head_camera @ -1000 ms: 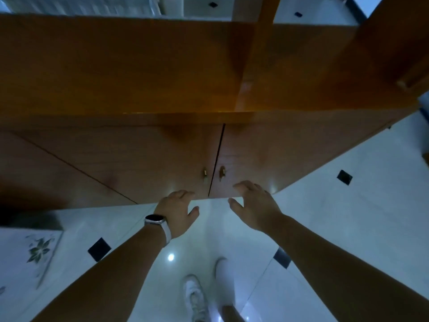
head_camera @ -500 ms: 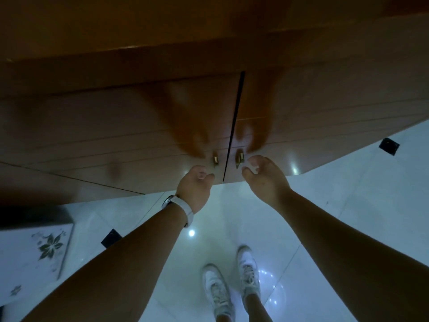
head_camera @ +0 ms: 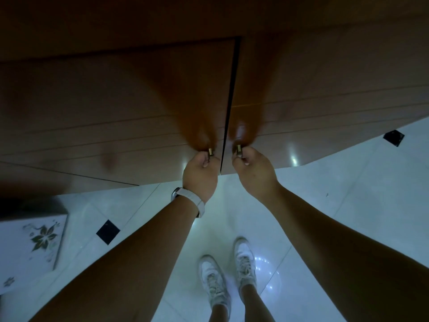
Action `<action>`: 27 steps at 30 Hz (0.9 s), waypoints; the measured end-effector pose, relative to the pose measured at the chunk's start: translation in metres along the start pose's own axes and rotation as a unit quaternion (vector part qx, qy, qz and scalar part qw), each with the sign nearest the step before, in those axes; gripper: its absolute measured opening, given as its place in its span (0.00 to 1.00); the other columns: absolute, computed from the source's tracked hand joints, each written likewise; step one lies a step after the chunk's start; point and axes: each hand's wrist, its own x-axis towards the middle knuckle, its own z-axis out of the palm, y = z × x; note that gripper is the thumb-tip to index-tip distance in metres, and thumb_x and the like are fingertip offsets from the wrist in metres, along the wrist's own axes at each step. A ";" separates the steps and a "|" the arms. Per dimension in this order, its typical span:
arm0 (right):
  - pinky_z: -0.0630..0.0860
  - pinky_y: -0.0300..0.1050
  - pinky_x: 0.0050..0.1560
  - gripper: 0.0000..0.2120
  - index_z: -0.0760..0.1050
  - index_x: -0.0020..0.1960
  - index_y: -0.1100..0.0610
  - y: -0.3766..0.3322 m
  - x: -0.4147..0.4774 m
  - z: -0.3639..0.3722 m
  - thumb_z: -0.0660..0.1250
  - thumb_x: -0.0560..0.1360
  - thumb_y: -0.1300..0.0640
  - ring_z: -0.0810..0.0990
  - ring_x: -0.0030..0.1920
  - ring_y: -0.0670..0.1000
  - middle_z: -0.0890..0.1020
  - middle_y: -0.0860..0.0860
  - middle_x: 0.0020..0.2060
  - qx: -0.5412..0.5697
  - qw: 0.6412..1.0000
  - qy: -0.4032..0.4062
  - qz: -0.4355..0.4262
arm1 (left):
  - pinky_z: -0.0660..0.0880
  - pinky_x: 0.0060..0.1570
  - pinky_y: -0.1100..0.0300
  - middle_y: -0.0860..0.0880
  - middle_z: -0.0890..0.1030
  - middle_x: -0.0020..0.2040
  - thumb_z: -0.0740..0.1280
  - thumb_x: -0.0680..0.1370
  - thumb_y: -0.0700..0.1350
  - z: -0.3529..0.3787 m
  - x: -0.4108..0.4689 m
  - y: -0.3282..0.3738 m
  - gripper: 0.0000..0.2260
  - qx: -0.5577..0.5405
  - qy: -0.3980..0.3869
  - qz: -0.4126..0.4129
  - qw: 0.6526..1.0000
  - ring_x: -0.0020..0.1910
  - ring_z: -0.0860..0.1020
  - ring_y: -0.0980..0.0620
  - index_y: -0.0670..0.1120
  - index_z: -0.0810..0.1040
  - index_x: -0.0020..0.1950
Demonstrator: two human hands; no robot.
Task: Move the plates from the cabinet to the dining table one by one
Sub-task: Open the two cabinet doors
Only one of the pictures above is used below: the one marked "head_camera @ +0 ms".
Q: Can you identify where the person's leg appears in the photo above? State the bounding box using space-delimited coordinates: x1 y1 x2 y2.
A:
238 284 276 322
208 302 231 322

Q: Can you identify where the person's left leg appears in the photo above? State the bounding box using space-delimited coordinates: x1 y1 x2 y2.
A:
208 302 231 322

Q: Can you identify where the person's right forearm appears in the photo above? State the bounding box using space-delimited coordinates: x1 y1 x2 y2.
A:
265 184 429 322

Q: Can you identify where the white floral narrow cabinet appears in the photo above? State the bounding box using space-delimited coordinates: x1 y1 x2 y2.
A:
0 212 69 296

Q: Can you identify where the person's right hand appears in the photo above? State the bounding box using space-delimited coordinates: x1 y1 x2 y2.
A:
231 145 282 203

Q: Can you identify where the brown wooden cabinet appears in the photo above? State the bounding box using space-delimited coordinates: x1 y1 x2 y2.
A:
0 0 429 198

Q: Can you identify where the person's right leg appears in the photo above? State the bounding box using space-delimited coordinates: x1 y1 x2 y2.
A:
238 284 276 322

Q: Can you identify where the person's white shoe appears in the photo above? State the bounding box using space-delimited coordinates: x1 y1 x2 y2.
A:
198 254 232 320
233 237 259 296

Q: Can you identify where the person's left forearm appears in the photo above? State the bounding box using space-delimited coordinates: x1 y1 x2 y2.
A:
28 197 198 322

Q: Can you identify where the smartwatch with white band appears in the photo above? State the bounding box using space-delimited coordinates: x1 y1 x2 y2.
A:
171 186 206 219

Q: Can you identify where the person's left hand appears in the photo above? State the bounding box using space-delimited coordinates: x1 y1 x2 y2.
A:
182 150 222 204

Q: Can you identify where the person's right white shoe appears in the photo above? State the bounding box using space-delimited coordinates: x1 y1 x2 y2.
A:
233 237 259 296

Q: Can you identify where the person's left white shoe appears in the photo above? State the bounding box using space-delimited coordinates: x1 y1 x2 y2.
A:
198 254 232 320

